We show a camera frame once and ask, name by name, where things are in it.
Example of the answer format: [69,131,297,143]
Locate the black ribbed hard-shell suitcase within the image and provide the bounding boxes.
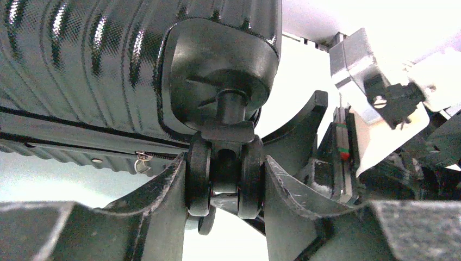
[0,0,283,237]

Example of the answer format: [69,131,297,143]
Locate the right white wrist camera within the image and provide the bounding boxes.
[328,29,460,176]

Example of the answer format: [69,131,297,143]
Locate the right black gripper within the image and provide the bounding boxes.
[295,110,460,202]

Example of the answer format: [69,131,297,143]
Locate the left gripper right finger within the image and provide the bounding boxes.
[264,156,460,260]

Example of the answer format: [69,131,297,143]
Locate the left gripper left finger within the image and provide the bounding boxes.
[1,153,187,260]

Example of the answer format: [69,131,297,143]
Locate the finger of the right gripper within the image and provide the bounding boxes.
[262,90,328,175]

